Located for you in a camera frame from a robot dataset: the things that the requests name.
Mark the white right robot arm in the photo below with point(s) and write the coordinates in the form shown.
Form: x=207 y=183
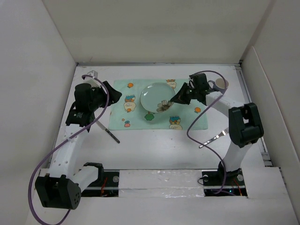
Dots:
x=244 y=121

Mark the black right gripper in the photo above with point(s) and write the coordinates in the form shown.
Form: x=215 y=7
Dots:
x=179 y=97

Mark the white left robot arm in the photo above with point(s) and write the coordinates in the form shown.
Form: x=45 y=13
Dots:
x=62 y=186

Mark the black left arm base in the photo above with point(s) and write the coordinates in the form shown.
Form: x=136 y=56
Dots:
x=106 y=186

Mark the silver metal fork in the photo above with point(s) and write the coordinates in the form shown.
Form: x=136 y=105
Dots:
x=221 y=134

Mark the pale green floral plate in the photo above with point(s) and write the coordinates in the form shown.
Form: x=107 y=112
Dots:
x=156 y=97

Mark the lilac ceramic mug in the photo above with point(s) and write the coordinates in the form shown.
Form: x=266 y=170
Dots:
x=219 y=84

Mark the black handled table knife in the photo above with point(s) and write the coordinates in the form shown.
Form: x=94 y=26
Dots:
x=108 y=132

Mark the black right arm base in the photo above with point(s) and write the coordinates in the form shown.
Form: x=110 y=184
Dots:
x=216 y=183

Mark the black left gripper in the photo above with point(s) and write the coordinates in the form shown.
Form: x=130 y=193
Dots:
x=114 y=95

